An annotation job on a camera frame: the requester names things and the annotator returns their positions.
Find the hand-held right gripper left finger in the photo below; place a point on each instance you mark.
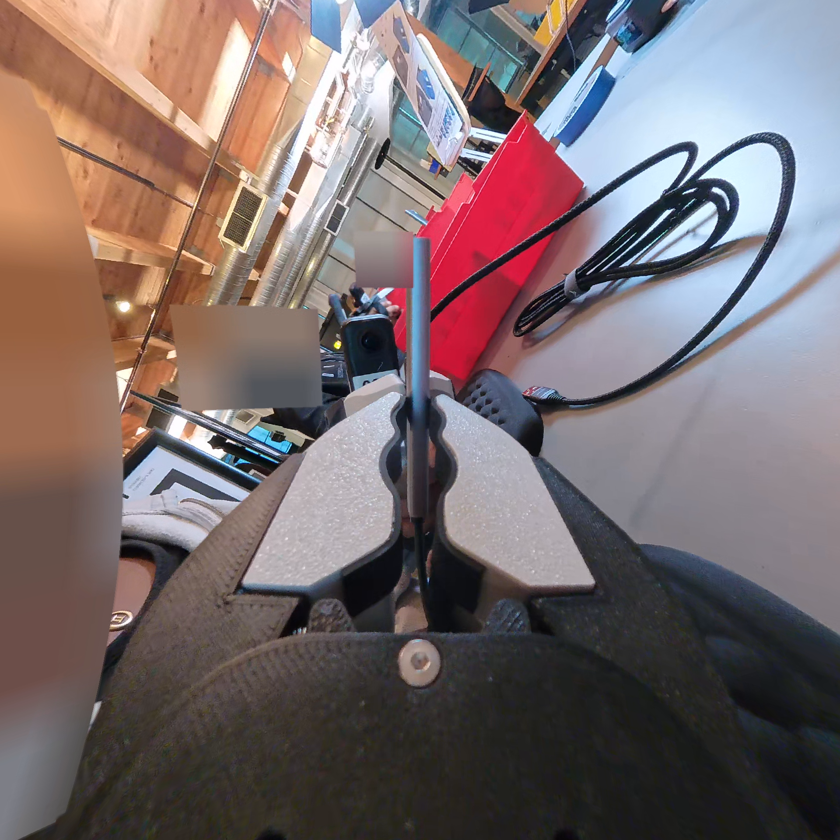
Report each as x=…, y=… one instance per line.
x=328, y=505

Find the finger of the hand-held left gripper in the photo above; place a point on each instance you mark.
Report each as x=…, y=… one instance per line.
x=441, y=384
x=374, y=394

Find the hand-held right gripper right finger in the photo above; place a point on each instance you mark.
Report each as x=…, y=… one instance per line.
x=512, y=512

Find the slim grey usb hub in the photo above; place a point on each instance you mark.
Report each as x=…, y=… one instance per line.
x=420, y=328

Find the red plastic bin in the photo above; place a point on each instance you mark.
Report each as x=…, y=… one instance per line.
x=499, y=229

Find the black wrist rest pad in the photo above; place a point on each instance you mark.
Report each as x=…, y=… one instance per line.
x=774, y=656
x=502, y=407

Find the black framed sign on pole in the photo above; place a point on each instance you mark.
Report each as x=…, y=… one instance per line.
x=216, y=426

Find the framed code sign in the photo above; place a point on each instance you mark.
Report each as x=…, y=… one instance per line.
x=190, y=472

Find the person's grey hoodie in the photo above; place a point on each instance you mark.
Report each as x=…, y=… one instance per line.
x=177, y=518

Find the black floor lamp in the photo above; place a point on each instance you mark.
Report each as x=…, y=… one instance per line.
x=394, y=161

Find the person's black top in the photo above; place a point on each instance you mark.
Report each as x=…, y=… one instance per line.
x=148, y=571

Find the instruction sign board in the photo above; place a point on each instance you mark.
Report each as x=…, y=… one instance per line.
x=433, y=85

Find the blue tape roll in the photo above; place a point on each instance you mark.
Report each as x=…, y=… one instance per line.
x=587, y=105

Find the long wooden table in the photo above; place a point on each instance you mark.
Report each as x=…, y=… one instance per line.
x=551, y=46

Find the black box device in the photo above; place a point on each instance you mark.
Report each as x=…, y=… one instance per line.
x=640, y=23

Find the silver ceiling duct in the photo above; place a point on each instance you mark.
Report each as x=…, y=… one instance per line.
x=289, y=164

